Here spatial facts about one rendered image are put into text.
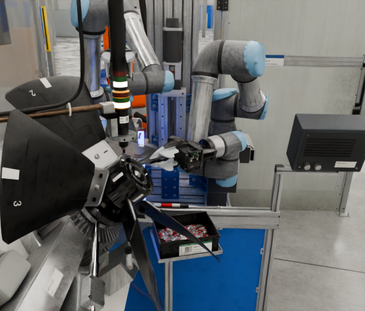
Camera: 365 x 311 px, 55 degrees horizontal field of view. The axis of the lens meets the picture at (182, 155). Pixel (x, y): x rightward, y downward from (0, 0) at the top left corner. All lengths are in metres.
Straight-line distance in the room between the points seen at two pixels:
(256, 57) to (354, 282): 1.82
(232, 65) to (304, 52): 1.62
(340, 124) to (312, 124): 0.10
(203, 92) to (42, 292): 0.83
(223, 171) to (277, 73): 1.65
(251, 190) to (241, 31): 1.28
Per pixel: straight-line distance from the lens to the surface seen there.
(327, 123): 1.36
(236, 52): 1.23
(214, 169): 1.23
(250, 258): 1.60
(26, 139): 0.67
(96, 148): 0.92
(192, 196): 1.78
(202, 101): 1.25
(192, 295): 1.72
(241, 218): 1.46
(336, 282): 2.60
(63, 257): 0.80
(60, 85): 1.01
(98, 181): 0.83
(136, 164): 0.92
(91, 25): 1.44
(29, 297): 0.70
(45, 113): 0.86
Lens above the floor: 1.59
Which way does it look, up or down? 22 degrees down
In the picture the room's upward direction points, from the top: 1 degrees clockwise
